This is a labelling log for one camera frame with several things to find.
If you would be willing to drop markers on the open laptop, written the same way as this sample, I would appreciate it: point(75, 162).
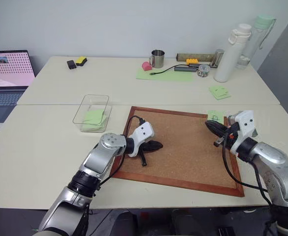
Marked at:
point(6, 71)

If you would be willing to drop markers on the steel mug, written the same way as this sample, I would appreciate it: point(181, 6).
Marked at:
point(158, 59)

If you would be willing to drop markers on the green sticky note stack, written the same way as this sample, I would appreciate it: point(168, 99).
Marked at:
point(220, 93)

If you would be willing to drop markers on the green note with black drawing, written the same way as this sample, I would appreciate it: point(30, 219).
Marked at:
point(216, 115)

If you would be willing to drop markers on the plain green sticky note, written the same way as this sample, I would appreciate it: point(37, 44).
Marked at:
point(94, 116)
point(92, 126)

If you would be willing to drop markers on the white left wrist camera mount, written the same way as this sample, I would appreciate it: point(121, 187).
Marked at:
point(143, 131)

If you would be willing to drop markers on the wood-framed cork board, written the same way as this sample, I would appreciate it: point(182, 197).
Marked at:
point(183, 152)

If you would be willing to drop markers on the small metal cylinder can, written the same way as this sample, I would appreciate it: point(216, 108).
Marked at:
point(218, 58)

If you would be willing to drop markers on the black small box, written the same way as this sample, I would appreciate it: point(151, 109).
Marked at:
point(71, 64)

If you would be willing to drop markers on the yellow black board eraser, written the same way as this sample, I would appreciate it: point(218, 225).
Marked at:
point(81, 61)

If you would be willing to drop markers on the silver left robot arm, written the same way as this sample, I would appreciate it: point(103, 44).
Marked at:
point(102, 157)

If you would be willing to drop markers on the clear bottle with green lid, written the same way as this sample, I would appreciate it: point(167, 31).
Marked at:
point(254, 41)

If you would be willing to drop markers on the yellow toy brick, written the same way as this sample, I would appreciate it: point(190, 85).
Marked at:
point(192, 61)

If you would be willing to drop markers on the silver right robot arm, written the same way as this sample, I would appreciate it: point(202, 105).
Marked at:
point(276, 169)

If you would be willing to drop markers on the pink house-shaped block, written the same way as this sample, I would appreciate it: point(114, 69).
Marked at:
point(146, 66)

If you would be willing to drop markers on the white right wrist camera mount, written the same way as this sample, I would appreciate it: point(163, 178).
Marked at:
point(246, 125)

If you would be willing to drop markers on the grey USB hub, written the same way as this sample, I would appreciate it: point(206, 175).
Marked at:
point(185, 68)

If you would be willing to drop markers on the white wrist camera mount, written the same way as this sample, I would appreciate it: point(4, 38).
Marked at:
point(246, 125)
point(143, 131)

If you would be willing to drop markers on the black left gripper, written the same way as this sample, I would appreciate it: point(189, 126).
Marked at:
point(145, 146)

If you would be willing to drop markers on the clear plastic box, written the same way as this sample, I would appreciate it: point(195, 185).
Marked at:
point(84, 108)

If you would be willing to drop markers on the white water bottle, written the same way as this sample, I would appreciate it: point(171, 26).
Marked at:
point(228, 56)

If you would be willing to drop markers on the large green paper sheet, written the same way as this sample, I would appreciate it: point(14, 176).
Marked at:
point(173, 76)

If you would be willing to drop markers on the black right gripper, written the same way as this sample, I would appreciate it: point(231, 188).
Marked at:
point(228, 134)

